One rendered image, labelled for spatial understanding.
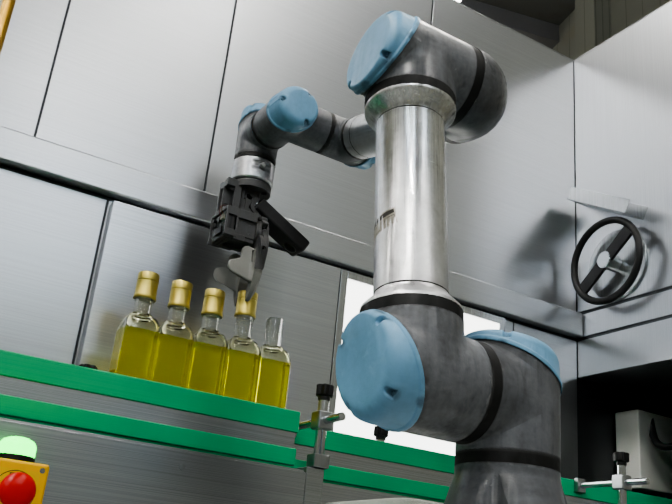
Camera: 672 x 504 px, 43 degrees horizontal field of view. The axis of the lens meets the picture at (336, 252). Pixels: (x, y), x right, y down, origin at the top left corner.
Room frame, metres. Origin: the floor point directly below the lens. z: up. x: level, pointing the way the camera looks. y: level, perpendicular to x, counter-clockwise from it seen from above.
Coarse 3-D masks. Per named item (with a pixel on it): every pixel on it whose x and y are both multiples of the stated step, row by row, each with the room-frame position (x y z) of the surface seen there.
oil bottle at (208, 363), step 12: (204, 336) 1.31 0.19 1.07; (216, 336) 1.32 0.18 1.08; (204, 348) 1.31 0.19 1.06; (216, 348) 1.32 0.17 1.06; (192, 360) 1.31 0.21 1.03; (204, 360) 1.31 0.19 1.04; (216, 360) 1.32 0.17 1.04; (192, 372) 1.31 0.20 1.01; (204, 372) 1.31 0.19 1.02; (216, 372) 1.32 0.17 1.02; (192, 384) 1.30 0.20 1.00; (204, 384) 1.31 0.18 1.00; (216, 384) 1.32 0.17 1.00
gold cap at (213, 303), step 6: (210, 288) 1.33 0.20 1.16; (210, 294) 1.32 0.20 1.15; (216, 294) 1.32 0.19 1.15; (222, 294) 1.33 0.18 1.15; (204, 300) 1.33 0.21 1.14; (210, 300) 1.32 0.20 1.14; (216, 300) 1.32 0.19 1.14; (222, 300) 1.33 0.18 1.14; (204, 306) 1.33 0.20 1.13; (210, 306) 1.32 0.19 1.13; (216, 306) 1.33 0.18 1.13; (222, 306) 1.33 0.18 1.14; (204, 312) 1.33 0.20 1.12; (210, 312) 1.32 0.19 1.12; (216, 312) 1.33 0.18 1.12; (222, 312) 1.34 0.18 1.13
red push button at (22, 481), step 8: (16, 472) 0.98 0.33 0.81; (8, 480) 0.97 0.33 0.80; (16, 480) 0.98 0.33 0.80; (24, 480) 0.98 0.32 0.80; (32, 480) 0.99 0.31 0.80; (0, 488) 0.97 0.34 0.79; (8, 488) 0.97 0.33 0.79; (16, 488) 0.98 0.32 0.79; (24, 488) 0.98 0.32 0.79; (32, 488) 0.99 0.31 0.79; (0, 496) 0.97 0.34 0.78; (8, 496) 0.98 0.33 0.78; (16, 496) 0.98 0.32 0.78; (24, 496) 0.98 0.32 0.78; (32, 496) 0.99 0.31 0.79
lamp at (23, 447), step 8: (8, 440) 1.02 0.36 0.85; (16, 440) 1.02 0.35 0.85; (24, 440) 1.02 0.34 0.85; (0, 448) 1.02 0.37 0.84; (8, 448) 1.01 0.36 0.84; (16, 448) 1.02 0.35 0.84; (24, 448) 1.02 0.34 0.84; (32, 448) 1.03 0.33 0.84; (0, 456) 1.02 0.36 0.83; (8, 456) 1.01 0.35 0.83; (16, 456) 1.02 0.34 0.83; (24, 456) 1.02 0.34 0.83; (32, 456) 1.03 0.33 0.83
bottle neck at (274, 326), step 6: (270, 318) 1.39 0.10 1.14; (276, 318) 1.38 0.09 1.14; (270, 324) 1.39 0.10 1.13; (276, 324) 1.39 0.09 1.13; (282, 324) 1.39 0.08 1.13; (270, 330) 1.39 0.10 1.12; (276, 330) 1.39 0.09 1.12; (270, 336) 1.39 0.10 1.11; (276, 336) 1.39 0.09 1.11; (264, 342) 1.39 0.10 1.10; (270, 342) 1.38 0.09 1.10; (276, 342) 1.39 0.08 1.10
